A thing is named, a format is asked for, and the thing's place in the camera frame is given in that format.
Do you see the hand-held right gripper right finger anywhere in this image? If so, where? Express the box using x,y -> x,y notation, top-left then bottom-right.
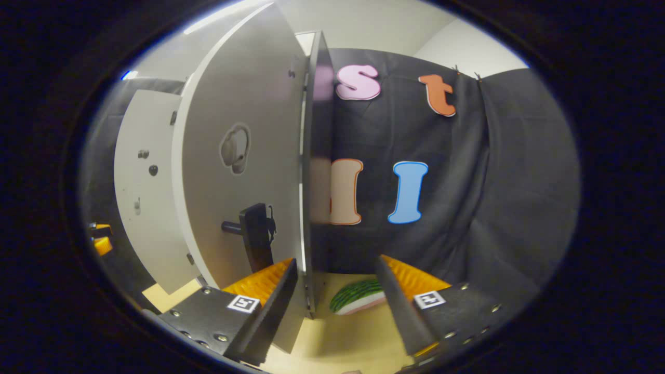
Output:
375,255 -> 514,360

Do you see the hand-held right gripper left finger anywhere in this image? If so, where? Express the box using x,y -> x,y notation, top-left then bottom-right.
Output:
158,258 -> 299,367

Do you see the white cabinet door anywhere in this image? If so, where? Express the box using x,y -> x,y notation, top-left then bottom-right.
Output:
171,2 -> 311,355
113,89 -> 202,296

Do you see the white and grey cabinet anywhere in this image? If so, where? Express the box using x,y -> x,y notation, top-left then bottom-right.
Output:
295,30 -> 335,319

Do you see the toy watermelon slice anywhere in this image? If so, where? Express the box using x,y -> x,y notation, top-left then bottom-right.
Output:
329,278 -> 387,316

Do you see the black right door handle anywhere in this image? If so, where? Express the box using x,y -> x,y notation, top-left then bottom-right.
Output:
221,203 -> 277,274

